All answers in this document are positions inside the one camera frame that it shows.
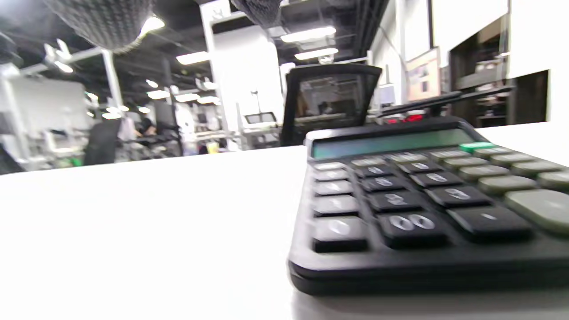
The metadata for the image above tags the black office chair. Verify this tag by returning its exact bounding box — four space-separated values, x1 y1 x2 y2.
280 64 383 147

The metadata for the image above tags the person's right hand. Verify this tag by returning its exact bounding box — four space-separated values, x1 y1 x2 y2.
42 0 285 54

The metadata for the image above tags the black desk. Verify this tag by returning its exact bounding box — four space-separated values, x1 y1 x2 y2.
378 87 512 118

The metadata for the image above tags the black calculator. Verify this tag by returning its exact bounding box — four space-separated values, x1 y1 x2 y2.
288 116 569 296

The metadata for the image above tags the group of ceiling lights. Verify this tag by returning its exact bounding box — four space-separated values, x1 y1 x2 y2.
53 16 338 120

